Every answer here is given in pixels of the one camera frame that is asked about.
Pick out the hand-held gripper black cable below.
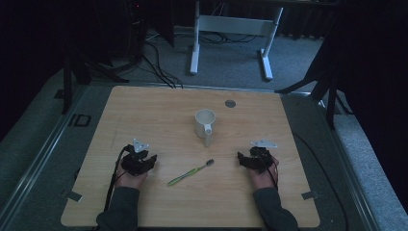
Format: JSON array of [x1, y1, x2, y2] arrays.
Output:
[[103, 144, 134, 213], [265, 157, 280, 191]]

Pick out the black floor cables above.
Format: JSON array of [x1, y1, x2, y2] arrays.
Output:
[[140, 40, 185, 90]]

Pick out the dark computer tower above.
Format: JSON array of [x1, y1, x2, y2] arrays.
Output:
[[125, 0, 149, 64]]

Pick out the left hand-held gripper black cable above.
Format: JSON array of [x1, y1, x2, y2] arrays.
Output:
[[103, 144, 134, 213]]

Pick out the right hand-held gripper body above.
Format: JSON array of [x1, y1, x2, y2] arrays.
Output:
[[249, 138, 278, 175]]

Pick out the person's right hand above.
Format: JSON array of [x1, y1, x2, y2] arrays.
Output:
[[245, 156, 281, 191]]

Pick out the black tripod stand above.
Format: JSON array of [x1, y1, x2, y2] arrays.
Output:
[[274, 47, 354, 131], [53, 47, 130, 116]]

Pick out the green toothbrush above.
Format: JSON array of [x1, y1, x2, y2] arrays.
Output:
[[166, 158, 216, 188]]

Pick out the right hand-held gripper black cable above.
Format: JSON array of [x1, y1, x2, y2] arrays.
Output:
[[265, 157, 280, 191]]

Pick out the white cup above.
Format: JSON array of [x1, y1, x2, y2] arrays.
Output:
[[193, 108, 217, 148]]

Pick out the black cable beside table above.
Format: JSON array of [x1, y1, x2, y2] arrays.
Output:
[[291, 132, 351, 231]]

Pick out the grey tape piece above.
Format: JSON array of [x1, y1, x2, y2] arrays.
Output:
[[64, 190, 84, 203], [300, 191, 320, 201]]

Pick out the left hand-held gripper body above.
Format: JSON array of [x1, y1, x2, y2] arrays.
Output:
[[120, 138, 153, 177]]

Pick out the metal floor rail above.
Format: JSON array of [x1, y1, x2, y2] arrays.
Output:
[[0, 84, 89, 231]]

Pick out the person's left hand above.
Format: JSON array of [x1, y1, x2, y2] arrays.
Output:
[[115, 159, 149, 191]]

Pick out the white desk frame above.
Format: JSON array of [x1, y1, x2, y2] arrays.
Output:
[[189, 1, 285, 82]]

